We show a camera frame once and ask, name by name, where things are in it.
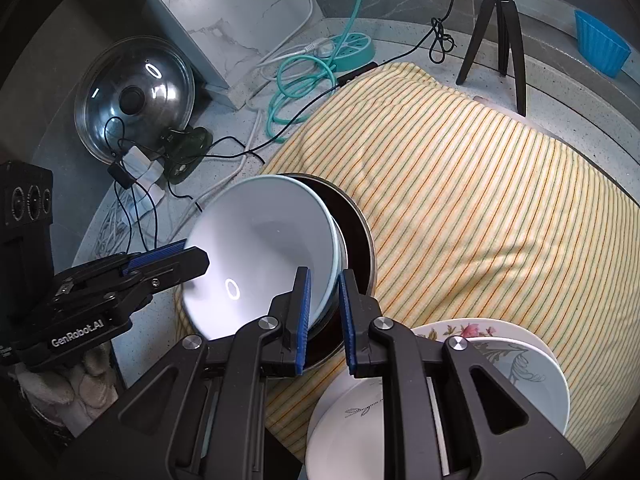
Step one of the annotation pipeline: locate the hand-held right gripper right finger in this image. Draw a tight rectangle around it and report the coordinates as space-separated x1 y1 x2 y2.
339 269 586 480

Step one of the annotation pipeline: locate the white bowl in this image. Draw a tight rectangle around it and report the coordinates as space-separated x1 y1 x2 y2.
182 174 346 341

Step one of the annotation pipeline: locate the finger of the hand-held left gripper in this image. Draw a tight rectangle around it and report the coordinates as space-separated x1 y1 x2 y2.
54 241 189 297
75 246 210 312

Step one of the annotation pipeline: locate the black ring light cable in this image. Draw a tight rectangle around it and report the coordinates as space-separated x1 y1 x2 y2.
429 0 463 65

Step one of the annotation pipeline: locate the floral print white plate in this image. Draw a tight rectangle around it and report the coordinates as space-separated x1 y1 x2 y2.
407 317 558 366

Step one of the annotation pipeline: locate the white rag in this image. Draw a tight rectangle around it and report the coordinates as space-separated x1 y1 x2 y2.
15 345 121 436

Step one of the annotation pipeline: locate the red steel bowl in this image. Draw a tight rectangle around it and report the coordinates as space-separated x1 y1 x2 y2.
277 172 377 371

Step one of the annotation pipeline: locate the leaf print white plate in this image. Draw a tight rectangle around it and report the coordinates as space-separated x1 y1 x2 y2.
306 337 571 480

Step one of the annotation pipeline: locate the glass pot lid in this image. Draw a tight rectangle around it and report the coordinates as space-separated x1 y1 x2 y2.
74 35 196 165

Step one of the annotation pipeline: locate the black tripod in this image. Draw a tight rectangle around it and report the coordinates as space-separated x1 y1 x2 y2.
455 0 528 117

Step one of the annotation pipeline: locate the teal round power strip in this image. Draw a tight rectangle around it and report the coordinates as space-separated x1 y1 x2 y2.
327 31 376 68

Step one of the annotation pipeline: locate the white cable bundle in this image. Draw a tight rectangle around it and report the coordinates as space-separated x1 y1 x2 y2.
92 200 151 261

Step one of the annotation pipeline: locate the thin black cable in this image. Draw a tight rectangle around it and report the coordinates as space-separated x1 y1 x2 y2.
192 60 436 211

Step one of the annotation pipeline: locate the white charger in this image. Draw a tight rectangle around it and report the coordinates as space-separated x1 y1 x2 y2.
124 146 166 183

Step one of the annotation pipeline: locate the teal cable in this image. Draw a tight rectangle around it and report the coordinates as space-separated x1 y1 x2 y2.
267 0 366 140

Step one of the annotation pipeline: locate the dark green clamp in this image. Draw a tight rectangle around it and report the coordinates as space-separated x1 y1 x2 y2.
160 127 213 183

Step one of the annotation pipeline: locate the black adapter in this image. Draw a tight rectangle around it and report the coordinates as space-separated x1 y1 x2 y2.
109 160 133 188

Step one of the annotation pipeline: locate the blue fluted silicone cup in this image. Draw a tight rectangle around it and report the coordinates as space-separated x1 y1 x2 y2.
574 9 632 79

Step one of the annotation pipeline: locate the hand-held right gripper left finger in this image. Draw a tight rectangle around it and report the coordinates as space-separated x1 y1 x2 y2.
117 266 313 480

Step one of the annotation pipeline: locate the striped yellow cloth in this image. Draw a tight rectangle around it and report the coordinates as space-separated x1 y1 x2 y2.
172 61 640 471

